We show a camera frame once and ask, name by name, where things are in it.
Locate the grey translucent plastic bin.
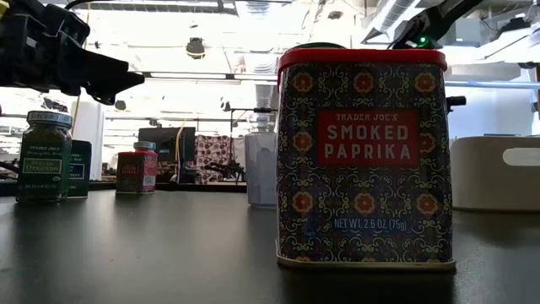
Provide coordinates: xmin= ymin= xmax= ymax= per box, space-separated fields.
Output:
xmin=243 ymin=131 xmax=278 ymax=209

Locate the long ceiling light strip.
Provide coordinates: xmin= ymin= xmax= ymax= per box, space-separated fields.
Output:
xmin=143 ymin=71 xmax=279 ymax=82

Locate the white room pillar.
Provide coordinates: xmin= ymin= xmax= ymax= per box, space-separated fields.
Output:
xmin=69 ymin=100 xmax=105 ymax=182

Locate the red block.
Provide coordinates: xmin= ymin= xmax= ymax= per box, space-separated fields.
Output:
xmin=274 ymin=46 xmax=457 ymax=271

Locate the black metal table frame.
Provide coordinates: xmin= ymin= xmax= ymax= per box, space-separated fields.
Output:
xmin=0 ymin=180 xmax=248 ymax=198

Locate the tan hanging cord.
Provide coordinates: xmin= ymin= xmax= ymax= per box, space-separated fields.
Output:
xmin=70 ymin=2 xmax=91 ymax=138

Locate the black hanging ceiling fixture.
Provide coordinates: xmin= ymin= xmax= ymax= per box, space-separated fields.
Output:
xmin=185 ymin=36 xmax=207 ymax=60

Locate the white plastic bin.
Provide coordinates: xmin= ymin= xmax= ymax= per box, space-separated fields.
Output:
xmin=449 ymin=134 xmax=540 ymax=212

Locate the dark green pepper tin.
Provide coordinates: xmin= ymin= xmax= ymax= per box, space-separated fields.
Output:
xmin=67 ymin=139 xmax=93 ymax=199

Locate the black monitor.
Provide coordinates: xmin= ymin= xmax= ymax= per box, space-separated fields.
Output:
xmin=137 ymin=126 xmax=197 ymax=183

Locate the smoked paprika tin red lid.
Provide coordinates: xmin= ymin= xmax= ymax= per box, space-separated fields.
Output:
xmin=115 ymin=150 xmax=159 ymax=195

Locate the black metal frame stand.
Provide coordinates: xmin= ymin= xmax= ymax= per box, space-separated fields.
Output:
xmin=229 ymin=106 xmax=278 ymax=185

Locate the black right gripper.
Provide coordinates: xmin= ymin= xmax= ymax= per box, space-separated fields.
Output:
xmin=445 ymin=95 xmax=467 ymax=114

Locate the red patterned fabric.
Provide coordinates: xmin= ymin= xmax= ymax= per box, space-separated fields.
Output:
xmin=194 ymin=134 xmax=233 ymax=185

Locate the yellow hanging cable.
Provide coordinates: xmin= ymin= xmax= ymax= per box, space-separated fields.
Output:
xmin=175 ymin=120 xmax=187 ymax=181

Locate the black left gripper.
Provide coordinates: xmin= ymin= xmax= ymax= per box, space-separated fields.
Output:
xmin=0 ymin=0 xmax=145 ymax=106

